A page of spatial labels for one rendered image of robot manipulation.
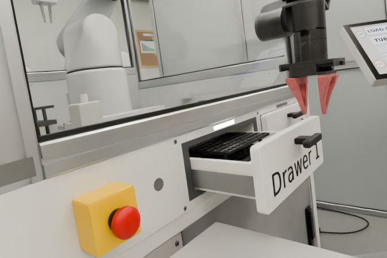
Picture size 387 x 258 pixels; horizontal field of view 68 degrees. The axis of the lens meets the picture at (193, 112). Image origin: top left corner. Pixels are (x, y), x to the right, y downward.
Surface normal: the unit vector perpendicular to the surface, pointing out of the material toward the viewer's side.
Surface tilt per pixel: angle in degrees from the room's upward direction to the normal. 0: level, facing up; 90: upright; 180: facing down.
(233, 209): 90
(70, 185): 90
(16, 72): 90
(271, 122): 90
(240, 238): 0
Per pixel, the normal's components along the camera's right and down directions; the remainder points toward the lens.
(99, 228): 0.76, -0.04
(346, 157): -0.64, 0.16
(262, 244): -0.14, -0.99
